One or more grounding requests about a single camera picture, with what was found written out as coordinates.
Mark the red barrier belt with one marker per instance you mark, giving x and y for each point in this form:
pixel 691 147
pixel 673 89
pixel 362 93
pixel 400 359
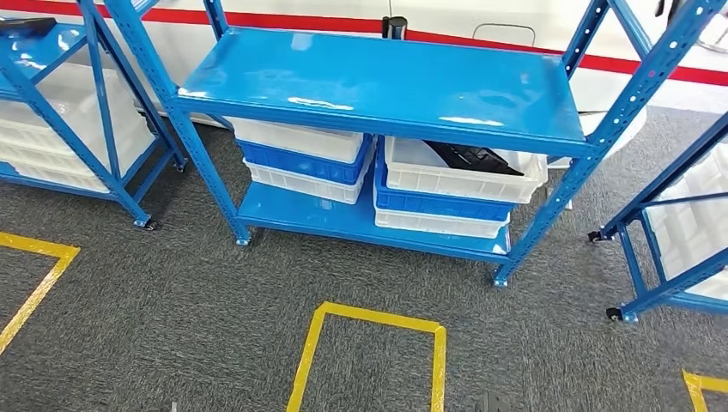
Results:
pixel 284 21
pixel 694 75

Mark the white moulded foam tray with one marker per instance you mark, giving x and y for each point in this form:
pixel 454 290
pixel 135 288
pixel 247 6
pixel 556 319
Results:
pixel 74 113
pixel 688 239

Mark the blue metal shelf rack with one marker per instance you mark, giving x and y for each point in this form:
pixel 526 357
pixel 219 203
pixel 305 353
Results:
pixel 370 79
pixel 40 54
pixel 654 294

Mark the black plastic plate part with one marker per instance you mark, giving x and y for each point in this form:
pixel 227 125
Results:
pixel 25 25

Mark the white stand base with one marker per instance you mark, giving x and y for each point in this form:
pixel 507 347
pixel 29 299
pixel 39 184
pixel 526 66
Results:
pixel 718 40

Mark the black stanchion post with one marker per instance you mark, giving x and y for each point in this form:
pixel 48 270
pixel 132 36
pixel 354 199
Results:
pixel 394 27

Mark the white plastic crate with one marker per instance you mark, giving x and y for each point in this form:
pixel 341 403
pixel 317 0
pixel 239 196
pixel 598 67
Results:
pixel 455 185
pixel 301 185
pixel 290 139
pixel 438 224

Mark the white car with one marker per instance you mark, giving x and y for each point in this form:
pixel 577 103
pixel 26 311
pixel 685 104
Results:
pixel 443 14

